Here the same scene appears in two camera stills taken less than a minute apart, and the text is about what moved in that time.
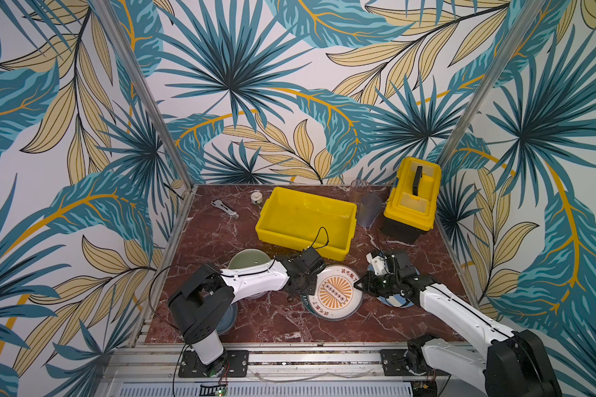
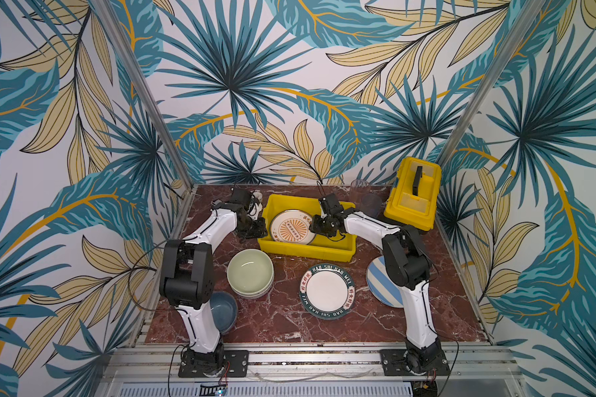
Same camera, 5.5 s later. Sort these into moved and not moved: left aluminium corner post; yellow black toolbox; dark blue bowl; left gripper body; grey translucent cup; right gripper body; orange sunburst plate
Moved: right gripper body; orange sunburst plate; left gripper body
Not moved: grey translucent cup; left aluminium corner post; yellow black toolbox; dark blue bowl
